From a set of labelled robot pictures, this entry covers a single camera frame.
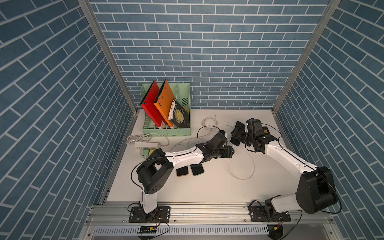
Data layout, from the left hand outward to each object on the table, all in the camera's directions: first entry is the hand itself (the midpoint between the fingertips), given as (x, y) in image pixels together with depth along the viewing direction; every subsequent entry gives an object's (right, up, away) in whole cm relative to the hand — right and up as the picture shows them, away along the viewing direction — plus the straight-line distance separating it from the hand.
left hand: (235, 153), depth 84 cm
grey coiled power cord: (-65, +6, +16) cm, 68 cm away
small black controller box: (-45, -35, -11) cm, 58 cm away
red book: (-50, +28, +3) cm, 58 cm away
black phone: (+1, +13, -4) cm, 13 cm away
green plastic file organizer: (-33, +39, +21) cm, 55 cm away
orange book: (-43, +31, +10) cm, 54 cm away
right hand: (+2, +11, +5) cm, 12 cm away
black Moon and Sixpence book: (-34, +22, +14) cm, 43 cm away
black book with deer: (+28, +12, +24) cm, 39 cm away
